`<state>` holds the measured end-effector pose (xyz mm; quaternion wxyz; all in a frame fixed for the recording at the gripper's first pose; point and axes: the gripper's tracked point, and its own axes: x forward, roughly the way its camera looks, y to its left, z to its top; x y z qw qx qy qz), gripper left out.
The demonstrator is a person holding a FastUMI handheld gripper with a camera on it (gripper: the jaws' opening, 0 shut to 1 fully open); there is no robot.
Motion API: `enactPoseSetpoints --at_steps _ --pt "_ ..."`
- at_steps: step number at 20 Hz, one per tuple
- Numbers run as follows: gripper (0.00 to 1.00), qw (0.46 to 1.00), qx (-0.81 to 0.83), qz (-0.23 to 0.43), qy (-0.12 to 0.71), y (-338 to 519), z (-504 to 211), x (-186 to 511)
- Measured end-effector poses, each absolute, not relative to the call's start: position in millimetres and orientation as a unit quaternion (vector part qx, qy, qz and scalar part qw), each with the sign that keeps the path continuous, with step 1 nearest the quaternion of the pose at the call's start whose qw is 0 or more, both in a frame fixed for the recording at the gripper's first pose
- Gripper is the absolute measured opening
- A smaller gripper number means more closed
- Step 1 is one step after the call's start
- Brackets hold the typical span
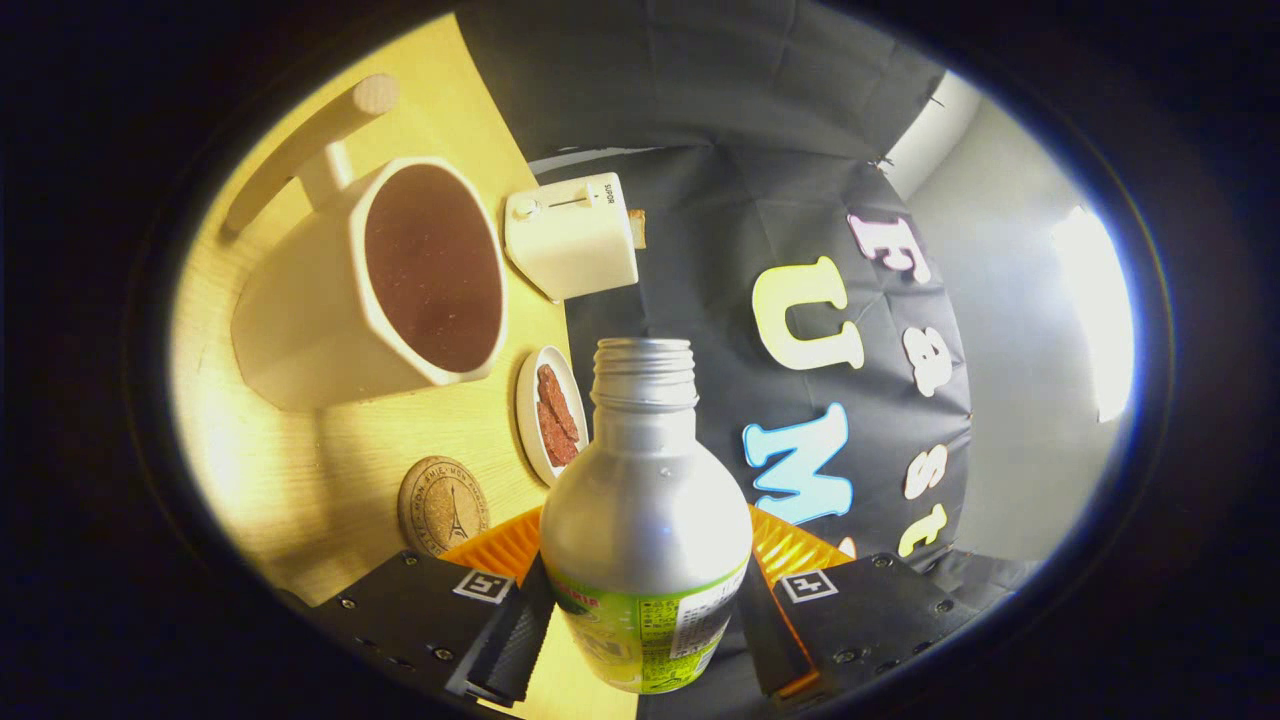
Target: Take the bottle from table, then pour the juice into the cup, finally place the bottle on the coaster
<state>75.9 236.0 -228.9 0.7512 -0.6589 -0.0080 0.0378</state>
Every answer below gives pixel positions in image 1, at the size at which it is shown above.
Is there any wooden table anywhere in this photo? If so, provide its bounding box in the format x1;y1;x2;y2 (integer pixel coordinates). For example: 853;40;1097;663
170;12;641;720

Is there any cream cup with wooden handle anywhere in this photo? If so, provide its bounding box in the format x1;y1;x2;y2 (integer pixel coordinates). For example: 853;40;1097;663
220;73;509;413

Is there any reddish brown meat slice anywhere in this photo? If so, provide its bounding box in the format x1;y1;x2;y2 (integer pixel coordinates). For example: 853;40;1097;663
537;364;581;441
537;400;579;468

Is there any silver bottle with green label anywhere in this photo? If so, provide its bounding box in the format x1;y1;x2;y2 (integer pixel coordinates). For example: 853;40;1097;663
538;337;754;696

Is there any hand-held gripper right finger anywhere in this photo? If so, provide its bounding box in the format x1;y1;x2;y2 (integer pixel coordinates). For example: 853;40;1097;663
738;503;986;701

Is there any white oval plate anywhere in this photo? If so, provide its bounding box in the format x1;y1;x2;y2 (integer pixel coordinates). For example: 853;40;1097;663
515;345;591;489

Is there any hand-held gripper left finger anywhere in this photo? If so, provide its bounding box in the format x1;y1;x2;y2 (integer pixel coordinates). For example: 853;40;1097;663
305;505;556;709

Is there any white toaster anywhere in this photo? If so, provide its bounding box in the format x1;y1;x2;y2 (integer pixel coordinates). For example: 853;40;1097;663
503;172;641;303

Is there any black backdrop cloth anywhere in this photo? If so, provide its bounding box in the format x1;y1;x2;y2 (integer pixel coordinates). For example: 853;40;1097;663
455;0;1041;720

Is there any round cork coaster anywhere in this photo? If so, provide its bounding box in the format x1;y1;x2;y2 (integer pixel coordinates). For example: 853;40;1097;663
397;456;491;559

